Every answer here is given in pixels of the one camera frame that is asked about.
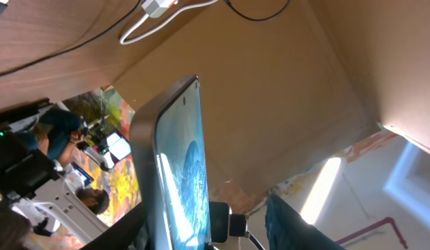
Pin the white power strip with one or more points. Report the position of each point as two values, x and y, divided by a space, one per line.
155 8

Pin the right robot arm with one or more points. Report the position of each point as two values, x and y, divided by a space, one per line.
28 177

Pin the person with dark hair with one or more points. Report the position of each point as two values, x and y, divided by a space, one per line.
96 200

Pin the smartphone with cyan screen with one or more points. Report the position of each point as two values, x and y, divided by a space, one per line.
167 146

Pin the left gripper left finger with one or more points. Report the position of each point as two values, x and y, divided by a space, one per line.
130 232

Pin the person in teal shirt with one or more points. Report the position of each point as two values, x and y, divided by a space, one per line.
59 143

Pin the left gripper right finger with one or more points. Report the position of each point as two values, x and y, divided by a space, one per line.
286 229

